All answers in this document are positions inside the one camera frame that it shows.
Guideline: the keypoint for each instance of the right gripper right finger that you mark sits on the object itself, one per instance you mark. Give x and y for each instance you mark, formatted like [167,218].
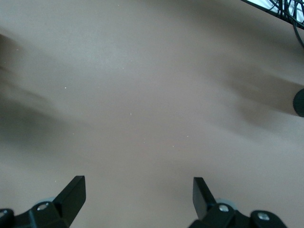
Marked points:
[204,204]

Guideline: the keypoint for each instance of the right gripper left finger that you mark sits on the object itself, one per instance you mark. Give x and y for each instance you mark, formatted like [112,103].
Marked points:
[69,202]

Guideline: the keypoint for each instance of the brown table cover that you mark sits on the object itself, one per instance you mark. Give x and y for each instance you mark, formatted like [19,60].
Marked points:
[142,95]

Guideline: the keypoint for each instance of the black cylinder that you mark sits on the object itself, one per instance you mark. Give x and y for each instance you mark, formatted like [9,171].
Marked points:
[299,102]

